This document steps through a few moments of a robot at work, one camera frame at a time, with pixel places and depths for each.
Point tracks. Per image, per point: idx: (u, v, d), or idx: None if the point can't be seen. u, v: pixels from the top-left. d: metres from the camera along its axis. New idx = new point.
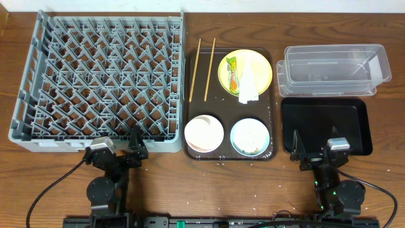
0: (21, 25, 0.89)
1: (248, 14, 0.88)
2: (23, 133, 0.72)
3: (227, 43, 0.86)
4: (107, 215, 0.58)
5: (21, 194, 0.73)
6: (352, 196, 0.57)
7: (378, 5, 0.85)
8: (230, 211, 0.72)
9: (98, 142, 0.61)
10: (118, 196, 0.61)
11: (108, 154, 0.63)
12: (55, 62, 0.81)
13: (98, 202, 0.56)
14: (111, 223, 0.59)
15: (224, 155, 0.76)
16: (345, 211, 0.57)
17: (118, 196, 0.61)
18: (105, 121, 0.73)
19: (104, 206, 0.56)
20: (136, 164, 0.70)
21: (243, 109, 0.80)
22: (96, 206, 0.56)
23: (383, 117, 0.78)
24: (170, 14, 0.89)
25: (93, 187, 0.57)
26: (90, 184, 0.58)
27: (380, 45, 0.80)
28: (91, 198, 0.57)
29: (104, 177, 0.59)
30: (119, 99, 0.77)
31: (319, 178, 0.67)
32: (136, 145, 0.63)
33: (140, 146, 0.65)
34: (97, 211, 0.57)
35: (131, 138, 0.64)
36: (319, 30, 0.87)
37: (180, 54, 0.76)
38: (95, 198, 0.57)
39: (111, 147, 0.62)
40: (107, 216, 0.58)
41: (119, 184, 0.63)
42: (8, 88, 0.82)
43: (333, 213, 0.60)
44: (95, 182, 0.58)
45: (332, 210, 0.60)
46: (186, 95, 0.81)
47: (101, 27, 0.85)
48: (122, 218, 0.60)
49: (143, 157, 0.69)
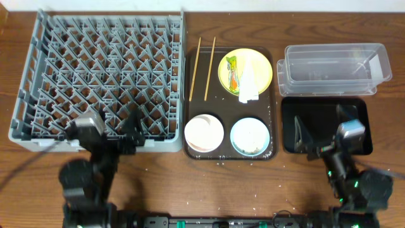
0: (21, 24, 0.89)
1: (249, 12, 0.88)
2: (23, 132, 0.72)
3: (227, 42, 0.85)
4: (84, 202, 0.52)
5: (21, 193, 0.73)
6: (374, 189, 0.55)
7: (379, 4, 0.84)
8: (230, 211, 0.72)
9: (84, 118, 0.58)
10: (97, 181, 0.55)
11: (94, 133, 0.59)
12: (55, 61, 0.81)
13: (70, 186, 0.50)
14: (91, 214, 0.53)
15: (224, 155, 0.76)
16: (369, 205, 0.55)
17: (97, 182, 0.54)
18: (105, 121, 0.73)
19: (79, 192, 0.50)
20: (128, 150, 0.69)
21: (243, 108, 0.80)
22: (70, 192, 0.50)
23: (384, 117, 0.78)
24: (170, 13, 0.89)
25: (68, 171, 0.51)
26: (61, 166, 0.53)
27: (380, 45, 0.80)
28: (64, 183, 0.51)
29: (80, 159, 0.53)
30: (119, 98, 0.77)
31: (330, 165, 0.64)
32: (131, 127, 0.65)
33: (135, 130, 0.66)
34: (71, 198, 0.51)
35: (127, 121, 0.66)
36: (319, 29, 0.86)
37: (180, 54, 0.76)
38: (68, 182, 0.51)
39: (98, 126, 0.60)
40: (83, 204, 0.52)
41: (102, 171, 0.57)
42: (9, 87, 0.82)
43: (353, 206, 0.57)
44: (70, 164, 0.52)
45: (352, 202, 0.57)
46: (186, 95, 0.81)
47: (101, 26, 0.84)
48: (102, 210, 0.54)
49: (138, 144, 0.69)
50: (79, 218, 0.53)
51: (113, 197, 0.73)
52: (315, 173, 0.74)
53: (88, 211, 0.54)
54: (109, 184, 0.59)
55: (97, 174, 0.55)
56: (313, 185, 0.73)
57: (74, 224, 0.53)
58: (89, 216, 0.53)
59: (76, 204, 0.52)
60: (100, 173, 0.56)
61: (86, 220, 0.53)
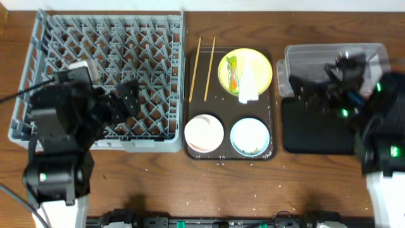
0: (21, 23, 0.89)
1: (249, 12, 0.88)
2: (23, 133, 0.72)
3: (227, 42, 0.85)
4: (58, 140, 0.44)
5: (21, 193, 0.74)
6: (400, 109, 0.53)
7: (380, 4, 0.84)
8: (230, 212, 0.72)
9: (79, 63, 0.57)
10: (77, 120, 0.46)
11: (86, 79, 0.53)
12: (54, 61, 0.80)
13: (45, 102, 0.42)
14: (61, 154, 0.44)
15: (224, 155, 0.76)
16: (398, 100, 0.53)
17: (75, 123, 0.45)
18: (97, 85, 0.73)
19: (50, 111, 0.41)
20: (117, 118, 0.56)
21: (243, 108, 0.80)
22: (40, 109, 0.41)
23: None
24: (170, 12, 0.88)
25: (43, 90, 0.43)
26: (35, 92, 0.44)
27: (380, 44, 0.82)
28: (35, 101, 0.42)
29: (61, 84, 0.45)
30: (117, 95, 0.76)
31: (350, 107, 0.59)
32: (126, 90, 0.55)
33: (130, 92, 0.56)
34: (41, 118, 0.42)
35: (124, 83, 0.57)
36: (319, 28, 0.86)
37: (180, 54, 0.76)
38: (40, 101, 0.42)
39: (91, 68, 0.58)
40: (56, 141, 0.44)
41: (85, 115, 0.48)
42: (9, 87, 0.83)
43: (382, 116, 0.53)
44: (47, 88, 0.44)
45: (390, 111, 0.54)
46: (186, 95, 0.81)
47: (100, 26, 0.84)
48: (75, 152, 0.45)
49: (131, 110, 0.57)
50: (45, 161, 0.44)
51: (113, 197, 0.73)
52: (315, 173, 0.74)
53: (57, 157, 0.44)
54: (87, 137, 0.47)
55: (77, 111, 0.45)
56: (312, 185, 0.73)
57: (36, 173, 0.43)
58: (56, 164, 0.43)
59: (47, 134, 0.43)
60: (78, 115, 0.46)
61: (52, 168, 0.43)
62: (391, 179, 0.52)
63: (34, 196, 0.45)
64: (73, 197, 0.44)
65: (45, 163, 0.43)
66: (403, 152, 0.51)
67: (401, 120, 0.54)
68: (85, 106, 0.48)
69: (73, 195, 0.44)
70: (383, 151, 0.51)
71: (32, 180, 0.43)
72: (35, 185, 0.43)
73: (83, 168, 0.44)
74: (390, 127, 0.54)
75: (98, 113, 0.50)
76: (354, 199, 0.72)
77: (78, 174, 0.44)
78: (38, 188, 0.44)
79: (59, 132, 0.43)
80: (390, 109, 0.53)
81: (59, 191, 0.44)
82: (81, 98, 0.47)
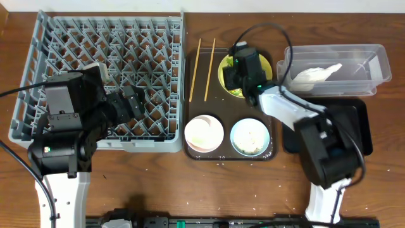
0: (21, 25, 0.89)
1: (248, 14, 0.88)
2: (23, 133, 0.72)
3: (227, 43, 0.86)
4: (64, 116, 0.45)
5: (21, 194, 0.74)
6: (252, 66, 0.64)
7: (378, 5, 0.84)
8: (230, 211, 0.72)
9: (91, 64, 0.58)
10: (86, 102, 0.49)
11: (97, 75, 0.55)
12: (55, 62, 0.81)
13: (58, 80, 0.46)
14: (66, 130, 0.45)
15: (224, 155, 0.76)
16: (245, 56, 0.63)
17: (83, 105, 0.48)
18: (114, 79, 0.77)
19: (61, 87, 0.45)
20: (121, 120, 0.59)
21: (244, 109, 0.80)
22: (52, 87, 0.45)
23: (383, 117, 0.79)
24: (170, 14, 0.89)
25: (59, 75, 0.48)
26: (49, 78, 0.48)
27: (380, 45, 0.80)
28: (50, 82, 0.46)
29: (75, 71, 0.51)
30: (122, 85, 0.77)
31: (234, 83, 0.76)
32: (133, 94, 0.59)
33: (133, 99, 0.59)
34: (52, 95, 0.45)
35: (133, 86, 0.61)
36: (319, 30, 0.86)
37: (180, 54, 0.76)
38: (55, 80, 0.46)
39: (103, 69, 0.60)
40: (64, 118, 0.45)
41: (93, 106, 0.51)
42: (10, 88, 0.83)
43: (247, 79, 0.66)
44: (62, 73, 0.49)
45: (249, 70, 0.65)
46: (186, 95, 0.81)
47: (101, 27, 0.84)
48: (81, 129, 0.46)
49: (137, 114, 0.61)
50: (52, 135, 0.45)
51: (113, 197, 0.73)
52: None
53: (62, 132, 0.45)
54: (92, 121, 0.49)
55: (86, 95, 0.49)
56: None
57: (41, 145, 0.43)
58: (61, 137, 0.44)
59: (56, 111, 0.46)
60: (87, 97, 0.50)
61: (57, 141, 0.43)
62: (264, 95, 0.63)
63: (37, 169, 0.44)
64: (74, 170, 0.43)
65: (52, 135, 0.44)
66: (265, 85, 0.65)
67: (260, 73, 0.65)
68: (95, 95, 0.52)
69: (75, 168, 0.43)
70: (255, 92, 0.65)
71: (37, 151, 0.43)
72: (38, 158, 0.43)
73: (87, 144, 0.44)
74: (257, 78, 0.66)
75: (106, 111, 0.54)
76: (353, 200, 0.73)
77: (81, 149, 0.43)
78: (42, 161, 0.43)
79: (69, 108, 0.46)
80: (248, 66, 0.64)
81: (61, 166, 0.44)
82: (91, 85, 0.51)
